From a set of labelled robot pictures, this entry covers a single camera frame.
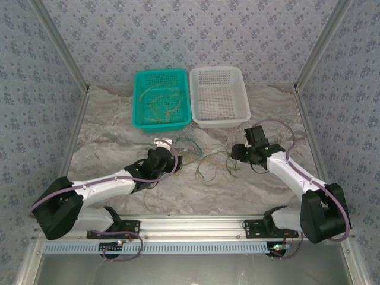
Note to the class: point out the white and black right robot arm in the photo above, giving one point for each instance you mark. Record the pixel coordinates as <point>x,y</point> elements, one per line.
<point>297,178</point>

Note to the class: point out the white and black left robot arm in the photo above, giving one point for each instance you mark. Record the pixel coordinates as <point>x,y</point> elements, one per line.
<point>104,187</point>

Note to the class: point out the white plastic basket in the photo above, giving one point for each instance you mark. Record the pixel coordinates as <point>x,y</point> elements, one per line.
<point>219,123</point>

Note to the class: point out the teal plastic basket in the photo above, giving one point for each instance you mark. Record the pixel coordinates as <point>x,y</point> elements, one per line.
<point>161,127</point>

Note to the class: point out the small left controller board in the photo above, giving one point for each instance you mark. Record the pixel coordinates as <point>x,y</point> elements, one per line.
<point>111,245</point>

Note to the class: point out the small controller board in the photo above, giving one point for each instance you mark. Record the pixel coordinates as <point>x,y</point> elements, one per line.
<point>111,245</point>
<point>279,246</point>

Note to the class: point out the small right controller board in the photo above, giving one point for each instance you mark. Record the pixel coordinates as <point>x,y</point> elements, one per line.
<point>279,246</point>

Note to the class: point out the grey metal panel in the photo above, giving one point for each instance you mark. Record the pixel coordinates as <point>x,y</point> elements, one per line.
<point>193,270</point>

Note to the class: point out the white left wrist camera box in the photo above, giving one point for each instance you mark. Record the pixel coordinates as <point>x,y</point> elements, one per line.
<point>162,142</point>

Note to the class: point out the aluminium mounting rail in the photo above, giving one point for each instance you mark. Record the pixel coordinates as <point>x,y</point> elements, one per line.
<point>193,227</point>

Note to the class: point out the aluminium table side rail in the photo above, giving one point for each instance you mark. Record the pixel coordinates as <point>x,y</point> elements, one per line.
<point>303,110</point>
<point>76,130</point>

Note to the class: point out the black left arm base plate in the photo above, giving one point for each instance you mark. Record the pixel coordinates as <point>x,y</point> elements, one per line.
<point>133,228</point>

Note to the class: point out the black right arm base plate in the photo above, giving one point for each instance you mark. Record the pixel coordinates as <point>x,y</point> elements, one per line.
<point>252,228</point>

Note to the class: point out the aluminium frame post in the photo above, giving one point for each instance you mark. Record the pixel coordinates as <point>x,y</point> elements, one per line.
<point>61,44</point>
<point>320,44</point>

